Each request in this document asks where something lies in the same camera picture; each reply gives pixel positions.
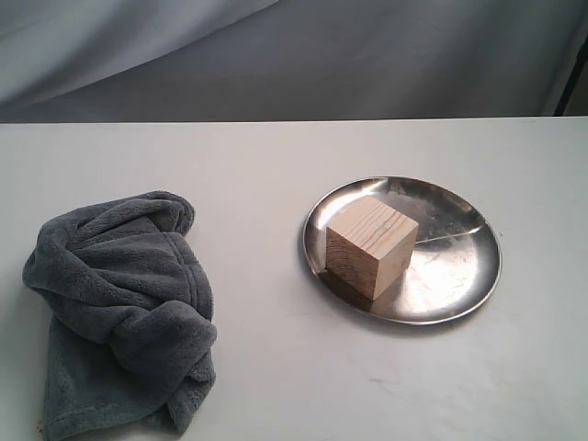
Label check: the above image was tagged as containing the wooden cube block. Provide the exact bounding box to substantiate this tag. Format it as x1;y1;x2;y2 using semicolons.
326;196;419;300

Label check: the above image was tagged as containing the grey fleece cloth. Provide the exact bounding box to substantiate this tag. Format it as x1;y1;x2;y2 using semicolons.
22;191;217;440

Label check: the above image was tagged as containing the round stainless steel plate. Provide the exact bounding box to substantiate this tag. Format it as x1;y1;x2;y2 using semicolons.
300;176;502;326

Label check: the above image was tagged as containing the grey backdrop cloth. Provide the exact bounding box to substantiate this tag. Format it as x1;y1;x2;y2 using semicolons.
1;1;587;123

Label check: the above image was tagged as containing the black backdrop stand pole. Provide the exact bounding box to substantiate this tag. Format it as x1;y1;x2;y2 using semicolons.
553;38;588;117

